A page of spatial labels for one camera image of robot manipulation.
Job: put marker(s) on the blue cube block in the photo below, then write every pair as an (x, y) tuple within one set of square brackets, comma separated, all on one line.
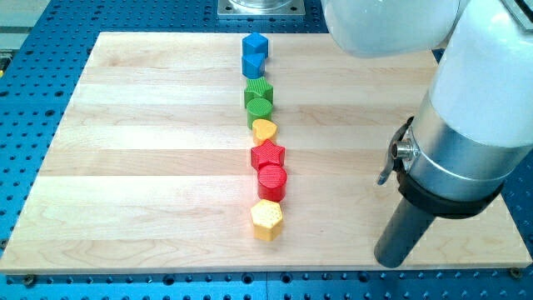
[(255, 43)]

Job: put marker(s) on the red cylinder block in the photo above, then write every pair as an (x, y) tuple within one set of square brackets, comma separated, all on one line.
[(271, 183)]

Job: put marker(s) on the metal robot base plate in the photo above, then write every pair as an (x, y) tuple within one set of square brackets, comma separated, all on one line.
[(237, 8)]

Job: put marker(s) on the green cylinder block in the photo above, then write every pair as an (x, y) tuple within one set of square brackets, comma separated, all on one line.
[(258, 108)]

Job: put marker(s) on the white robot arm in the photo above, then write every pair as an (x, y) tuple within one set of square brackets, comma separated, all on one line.
[(475, 122)]

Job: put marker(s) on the yellow heart block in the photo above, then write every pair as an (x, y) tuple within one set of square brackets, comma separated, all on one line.
[(262, 130)]

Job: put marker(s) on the light wooden board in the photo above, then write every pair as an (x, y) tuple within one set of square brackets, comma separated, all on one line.
[(149, 170)]

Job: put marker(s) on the blue triangle block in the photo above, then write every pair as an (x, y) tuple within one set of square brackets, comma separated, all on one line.
[(253, 65)]

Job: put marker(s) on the yellow hexagon block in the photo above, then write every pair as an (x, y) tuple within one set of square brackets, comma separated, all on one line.
[(267, 219)]

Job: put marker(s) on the green star block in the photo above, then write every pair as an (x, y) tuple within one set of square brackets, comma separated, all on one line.
[(258, 88)]

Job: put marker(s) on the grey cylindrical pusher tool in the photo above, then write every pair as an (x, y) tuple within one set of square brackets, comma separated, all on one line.
[(403, 231)]

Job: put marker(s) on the red star block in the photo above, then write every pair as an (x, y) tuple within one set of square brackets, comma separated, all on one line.
[(267, 154)]

